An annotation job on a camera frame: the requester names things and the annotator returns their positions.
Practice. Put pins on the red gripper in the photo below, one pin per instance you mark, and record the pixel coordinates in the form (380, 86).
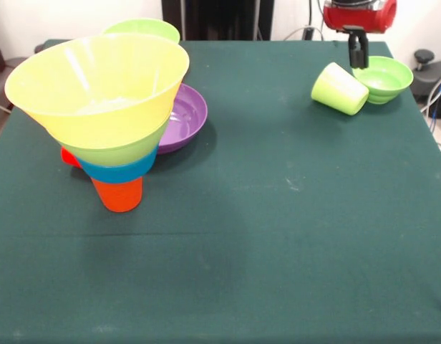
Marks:
(363, 18)

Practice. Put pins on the yellow-green cup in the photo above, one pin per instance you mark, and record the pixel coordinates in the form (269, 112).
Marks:
(338, 91)

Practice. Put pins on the small green bowl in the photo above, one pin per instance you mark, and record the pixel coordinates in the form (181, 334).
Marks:
(388, 82)

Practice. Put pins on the large light green bowl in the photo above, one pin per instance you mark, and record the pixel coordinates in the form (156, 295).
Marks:
(149, 27)
(113, 156)

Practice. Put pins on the large yellow bowl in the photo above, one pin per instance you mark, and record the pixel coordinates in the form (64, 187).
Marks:
(99, 125)

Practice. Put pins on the blue bowl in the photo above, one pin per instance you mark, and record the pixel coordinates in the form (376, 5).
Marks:
(116, 173)

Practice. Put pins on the orange cup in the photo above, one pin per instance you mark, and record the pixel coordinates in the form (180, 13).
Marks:
(120, 199)

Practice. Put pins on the red cup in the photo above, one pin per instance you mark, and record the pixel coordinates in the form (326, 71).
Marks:
(68, 157)

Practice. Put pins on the black power plug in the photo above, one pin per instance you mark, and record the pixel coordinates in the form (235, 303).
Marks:
(308, 33)

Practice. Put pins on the black knobbed stand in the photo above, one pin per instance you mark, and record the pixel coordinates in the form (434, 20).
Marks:
(431, 68)

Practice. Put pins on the purple bowl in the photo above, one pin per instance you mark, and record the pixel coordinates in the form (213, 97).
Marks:
(188, 118)

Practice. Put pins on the dark green tablecloth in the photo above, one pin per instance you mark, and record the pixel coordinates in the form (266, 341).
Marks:
(220, 268)

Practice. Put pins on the small black armrest pad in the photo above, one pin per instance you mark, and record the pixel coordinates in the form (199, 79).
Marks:
(39, 49)

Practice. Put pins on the grey chair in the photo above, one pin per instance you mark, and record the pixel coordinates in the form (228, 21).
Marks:
(0, 86)

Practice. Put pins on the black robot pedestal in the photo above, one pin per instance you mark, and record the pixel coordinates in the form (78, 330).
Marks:
(224, 18)

